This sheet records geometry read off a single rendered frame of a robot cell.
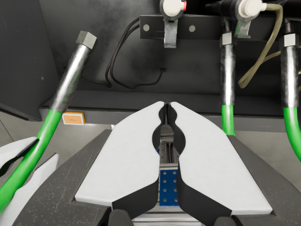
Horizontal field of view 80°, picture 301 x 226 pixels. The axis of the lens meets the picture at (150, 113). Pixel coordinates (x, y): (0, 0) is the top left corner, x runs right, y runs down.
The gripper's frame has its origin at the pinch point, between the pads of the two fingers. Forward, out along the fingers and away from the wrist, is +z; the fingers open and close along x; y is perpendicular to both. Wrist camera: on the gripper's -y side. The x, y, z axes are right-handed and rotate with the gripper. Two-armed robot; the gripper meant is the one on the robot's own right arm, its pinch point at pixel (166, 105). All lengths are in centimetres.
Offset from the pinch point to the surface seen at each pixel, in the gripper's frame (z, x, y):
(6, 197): -2.1, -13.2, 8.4
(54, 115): 5.1, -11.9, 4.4
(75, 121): 24.8, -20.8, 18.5
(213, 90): 38.1, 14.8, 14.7
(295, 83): 11.7, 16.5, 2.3
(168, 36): 11.9, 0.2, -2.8
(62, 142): 121, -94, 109
